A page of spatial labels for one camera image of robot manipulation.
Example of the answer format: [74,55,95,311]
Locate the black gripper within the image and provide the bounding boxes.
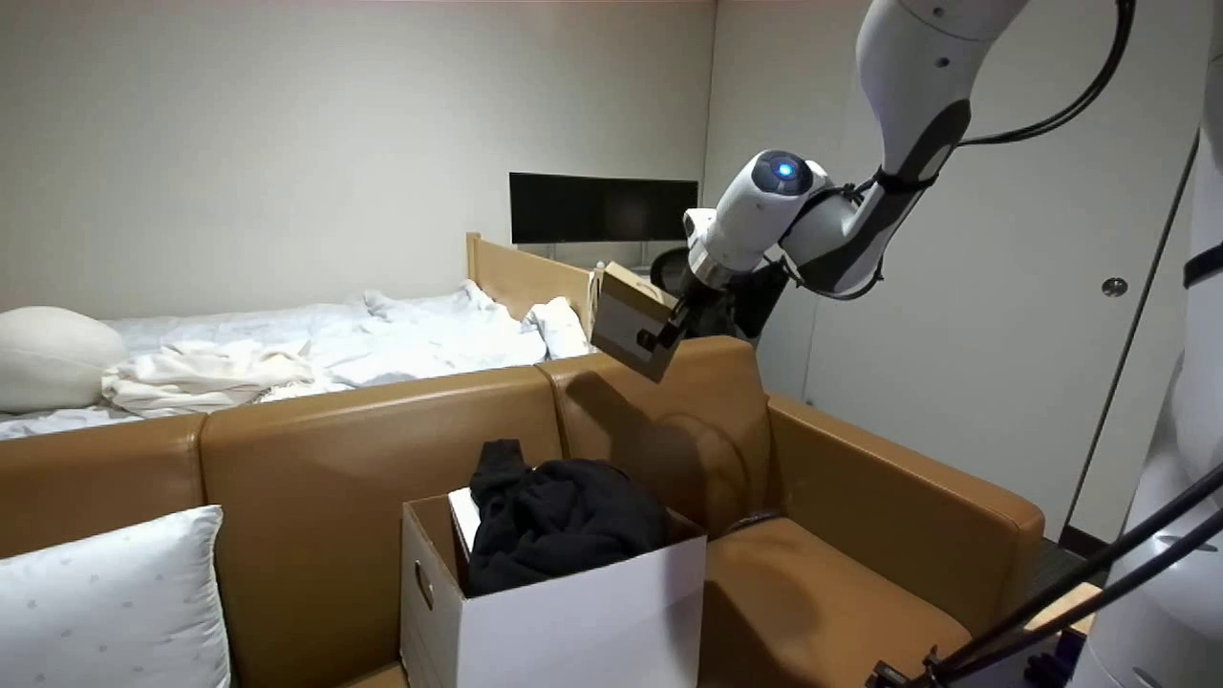
[634,258,793,354]

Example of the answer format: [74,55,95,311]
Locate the small brown cardboard box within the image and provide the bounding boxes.
[590,260,686,382]

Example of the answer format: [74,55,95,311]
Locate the white cardboard box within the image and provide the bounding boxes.
[397,489,709,688]

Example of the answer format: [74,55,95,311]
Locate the black office chair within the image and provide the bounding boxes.
[646,244,768,348]

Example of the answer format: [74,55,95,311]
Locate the black monitor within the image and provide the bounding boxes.
[508,171,702,249]

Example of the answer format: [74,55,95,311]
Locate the wooden bed footboard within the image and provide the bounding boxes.
[461,228,626,354]

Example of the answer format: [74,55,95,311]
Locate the black clothing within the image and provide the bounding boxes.
[456,440,675,599]

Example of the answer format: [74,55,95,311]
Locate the white paper sheet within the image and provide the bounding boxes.
[443,487,486,560]

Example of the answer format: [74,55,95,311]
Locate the white bed with bedding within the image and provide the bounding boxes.
[0,278,595,445]

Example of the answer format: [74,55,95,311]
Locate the brown leather sofa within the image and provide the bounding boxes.
[0,331,1047,688]

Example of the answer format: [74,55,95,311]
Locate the light wooden board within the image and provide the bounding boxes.
[1020,577,1103,641]

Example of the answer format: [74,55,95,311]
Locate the round white pillow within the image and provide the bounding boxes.
[0,303,131,417]

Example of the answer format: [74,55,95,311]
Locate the white dotted pillow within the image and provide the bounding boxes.
[0,503,237,688]

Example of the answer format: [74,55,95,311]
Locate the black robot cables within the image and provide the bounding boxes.
[872,0,1223,688]

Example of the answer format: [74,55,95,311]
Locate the black arm strap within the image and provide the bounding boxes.
[1179,241,1223,289]

